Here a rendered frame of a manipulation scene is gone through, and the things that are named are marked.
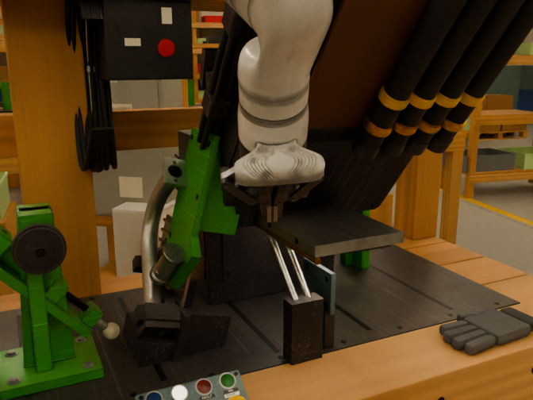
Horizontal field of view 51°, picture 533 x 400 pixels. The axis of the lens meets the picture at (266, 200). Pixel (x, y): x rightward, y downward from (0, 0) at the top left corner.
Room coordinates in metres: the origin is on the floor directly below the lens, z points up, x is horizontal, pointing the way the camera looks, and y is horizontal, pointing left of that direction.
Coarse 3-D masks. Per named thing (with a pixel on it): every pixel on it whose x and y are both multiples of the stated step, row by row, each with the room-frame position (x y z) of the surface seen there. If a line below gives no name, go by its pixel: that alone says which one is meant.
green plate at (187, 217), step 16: (192, 128) 0.98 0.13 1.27; (192, 144) 0.96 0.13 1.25; (208, 144) 0.89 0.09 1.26; (192, 160) 0.94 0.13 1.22; (208, 160) 0.88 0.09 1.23; (192, 176) 0.93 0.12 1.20; (208, 176) 0.88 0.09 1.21; (192, 192) 0.91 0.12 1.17; (208, 192) 0.89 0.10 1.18; (176, 208) 0.96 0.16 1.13; (192, 208) 0.89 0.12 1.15; (208, 208) 0.89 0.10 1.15; (224, 208) 0.90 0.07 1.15; (176, 224) 0.94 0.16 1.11; (192, 224) 0.87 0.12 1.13; (208, 224) 0.89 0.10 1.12; (224, 224) 0.90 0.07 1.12; (176, 240) 0.92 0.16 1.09
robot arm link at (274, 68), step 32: (256, 0) 0.46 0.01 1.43; (288, 0) 0.45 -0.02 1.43; (320, 0) 0.46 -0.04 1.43; (256, 32) 0.48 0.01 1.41; (288, 32) 0.46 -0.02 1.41; (320, 32) 0.49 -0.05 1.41; (256, 64) 0.51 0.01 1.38; (288, 64) 0.50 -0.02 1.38; (256, 96) 0.53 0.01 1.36; (288, 96) 0.53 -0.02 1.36
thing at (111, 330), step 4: (100, 320) 0.85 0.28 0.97; (96, 324) 0.85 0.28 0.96; (100, 324) 0.85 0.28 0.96; (104, 324) 0.85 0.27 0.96; (108, 324) 0.86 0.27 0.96; (112, 324) 0.86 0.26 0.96; (116, 324) 0.87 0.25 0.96; (104, 328) 0.85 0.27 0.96; (108, 328) 0.85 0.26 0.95; (112, 328) 0.85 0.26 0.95; (116, 328) 0.86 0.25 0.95; (104, 332) 0.85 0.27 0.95; (108, 332) 0.85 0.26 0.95; (112, 332) 0.85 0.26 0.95; (116, 332) 0.85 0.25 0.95; (104, 336) 0.85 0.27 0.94; (108, 336) 0.85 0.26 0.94; (112, 336) 0.85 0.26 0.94; (116, 336) 0.85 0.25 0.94
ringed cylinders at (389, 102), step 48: (432, 0) 0.73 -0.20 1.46; (480, 0) 0.73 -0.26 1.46; (528, 0) 0.77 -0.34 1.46; (432, 48) 0.75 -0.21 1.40; (480, 48) 0.79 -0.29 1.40; (384, 96) 0.80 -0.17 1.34; (432, 96) 0.81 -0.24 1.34; (480, 96) 0.86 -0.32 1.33; (384, 144) 0.88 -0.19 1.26; (432, 144) 0.92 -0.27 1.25
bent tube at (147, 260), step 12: (168, 168) 0.96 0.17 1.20; (180, 168) 0.96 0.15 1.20; (168, 180) 0.92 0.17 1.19; (180, 180) 0.94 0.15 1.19; (156, 192) 0.97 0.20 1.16; (168, 192) 0.96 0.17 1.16; (156, 204) 0.98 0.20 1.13; (144, 216) 0.99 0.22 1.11; (156, 216) 0.99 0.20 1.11; (144, 228) 0.98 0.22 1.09; (156, 228) 0.99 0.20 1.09; (144, 240) 0.97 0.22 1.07; (156, 240) 0.98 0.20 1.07; (144, 252) 0.95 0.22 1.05; (156, 252) 0.96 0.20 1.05; (144, 264) 0.93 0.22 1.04; (144, 276) 0.92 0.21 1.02; (144, 288) 0.90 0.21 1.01; (156, 288) 0.90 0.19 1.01; (144, 300) 0.88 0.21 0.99; (156, 300) 0.88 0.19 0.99
